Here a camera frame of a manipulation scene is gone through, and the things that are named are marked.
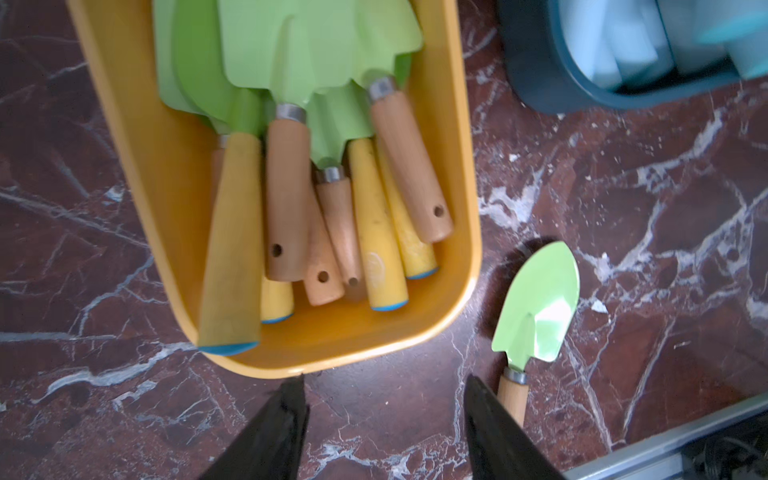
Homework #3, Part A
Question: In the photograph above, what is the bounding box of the green pointed shovel yellow handle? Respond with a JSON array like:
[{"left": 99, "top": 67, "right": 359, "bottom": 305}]
[{"left": 172, "top": 0, "right": 264, "bottom": 356}]

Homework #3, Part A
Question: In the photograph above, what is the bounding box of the light green square shovel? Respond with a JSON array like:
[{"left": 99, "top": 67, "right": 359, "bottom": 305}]
[{"left": 352, "top": 35, "right": 453, "bottom": 243}]

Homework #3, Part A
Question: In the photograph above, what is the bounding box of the light green shovel wooden handle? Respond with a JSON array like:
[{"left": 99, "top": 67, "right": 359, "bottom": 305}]
[{"left": 218, "top": 1, "right": 423, "bottom": 282}]

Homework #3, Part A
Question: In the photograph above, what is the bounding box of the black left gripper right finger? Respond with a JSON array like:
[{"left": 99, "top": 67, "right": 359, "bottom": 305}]
[{"left": 464, "top": 374, "right": 564, "bottom": 480}]

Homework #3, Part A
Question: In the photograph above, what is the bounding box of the dark teal storage box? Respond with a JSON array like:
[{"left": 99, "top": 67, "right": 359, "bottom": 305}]
[{"left": 497, "top": 1, "right": 745, "bottom": 114}]

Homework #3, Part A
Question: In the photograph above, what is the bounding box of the aluminium frame rail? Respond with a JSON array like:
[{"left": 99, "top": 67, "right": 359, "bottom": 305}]
[{"left": 564, "top": 393, "right": 767, "bottom": 479}]

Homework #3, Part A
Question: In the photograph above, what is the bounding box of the blue shovel pair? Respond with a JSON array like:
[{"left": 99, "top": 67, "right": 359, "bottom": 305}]
[{"left": 559, "top": 1, "right": 675, "bottom": 91}]

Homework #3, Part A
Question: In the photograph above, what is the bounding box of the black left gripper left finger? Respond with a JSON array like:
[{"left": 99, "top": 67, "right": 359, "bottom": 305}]
[{"left": 201, "top": 376, "right": 310, "bottom": 479}]

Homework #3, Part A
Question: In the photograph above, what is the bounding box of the yellow storage box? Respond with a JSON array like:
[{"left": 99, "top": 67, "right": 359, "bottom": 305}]
[{"left": 68, "top": 1, "right": 482, "bottom": 379}]

